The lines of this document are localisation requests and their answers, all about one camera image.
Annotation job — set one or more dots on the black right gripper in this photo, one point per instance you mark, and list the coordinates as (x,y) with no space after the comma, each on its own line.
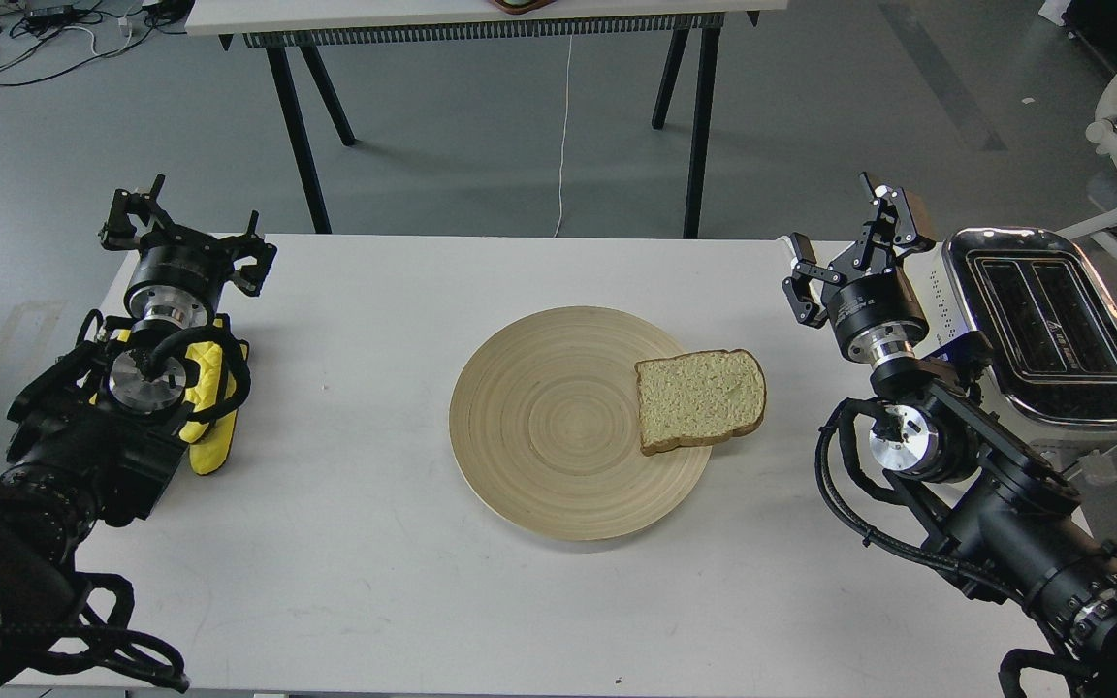
(875,314)

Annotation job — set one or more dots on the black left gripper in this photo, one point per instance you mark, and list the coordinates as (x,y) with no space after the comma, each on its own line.
(179,278)

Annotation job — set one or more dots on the slice of bread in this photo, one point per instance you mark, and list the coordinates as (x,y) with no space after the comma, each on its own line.
(699,399)

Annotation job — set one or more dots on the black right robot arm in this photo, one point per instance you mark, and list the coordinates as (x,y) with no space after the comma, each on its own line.
(923,472)

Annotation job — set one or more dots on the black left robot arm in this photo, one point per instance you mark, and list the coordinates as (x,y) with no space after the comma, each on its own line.
(101,433)

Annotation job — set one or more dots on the white chrome toaster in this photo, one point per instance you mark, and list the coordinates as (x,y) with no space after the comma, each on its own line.
(1052,327)

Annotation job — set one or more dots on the white background table black legs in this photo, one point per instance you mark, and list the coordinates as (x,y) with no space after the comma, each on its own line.
(307,26)

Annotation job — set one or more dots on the round wooden plate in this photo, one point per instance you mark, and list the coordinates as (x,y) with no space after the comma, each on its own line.
(543,422)

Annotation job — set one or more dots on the brown object on background table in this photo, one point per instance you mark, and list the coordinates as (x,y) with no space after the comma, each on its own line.
(520,7)

